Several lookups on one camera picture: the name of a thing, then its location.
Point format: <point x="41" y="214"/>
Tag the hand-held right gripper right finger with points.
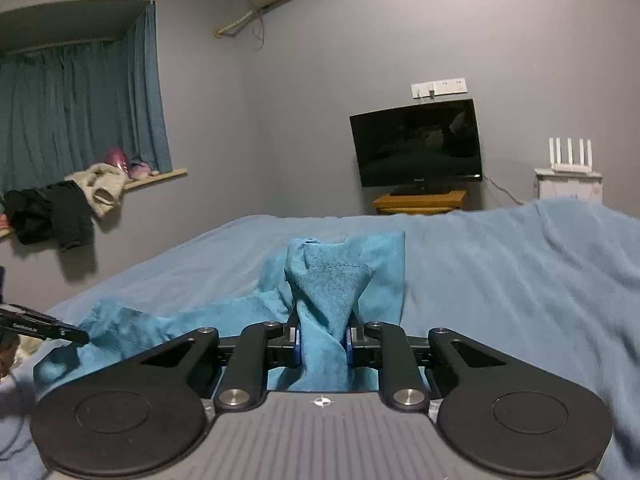
<point x="349" y="351"/>

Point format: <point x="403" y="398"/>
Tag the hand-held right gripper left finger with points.
<point x="298" y="346"/>

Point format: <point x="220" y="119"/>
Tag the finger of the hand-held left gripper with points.
<point x="75" y="335"/>

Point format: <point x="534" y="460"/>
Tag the teal zip jacket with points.
<point x="325" y="300"/>

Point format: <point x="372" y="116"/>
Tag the black clothes pile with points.
<point x="50" y="212"/>

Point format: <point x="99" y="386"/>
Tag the beige fleece garment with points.
<point x="100" y="185"/>

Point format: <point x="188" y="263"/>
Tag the wooden television stand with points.
<point x="419" y="202"/>

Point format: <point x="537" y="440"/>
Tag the blue bed blanket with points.
<point x="500" y="280"/>

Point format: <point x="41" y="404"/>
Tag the wooden window sill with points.
<point x="155" y="179"/>

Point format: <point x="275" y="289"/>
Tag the pink round object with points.
<point x="119" y="160"/>

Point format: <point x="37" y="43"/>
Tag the teal curtain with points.
<point x="80" y="120"/>

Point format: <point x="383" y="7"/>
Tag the black flat screen television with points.
<point x="417" y="144"/>

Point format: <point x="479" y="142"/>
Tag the white router with antennas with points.
<point x="570" y="157"/>

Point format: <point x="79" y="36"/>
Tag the beige air conditioner pipe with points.
<point x="235" y="25"/>

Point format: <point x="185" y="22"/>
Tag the white wall socket strip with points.
<point x="439" y="88"/>

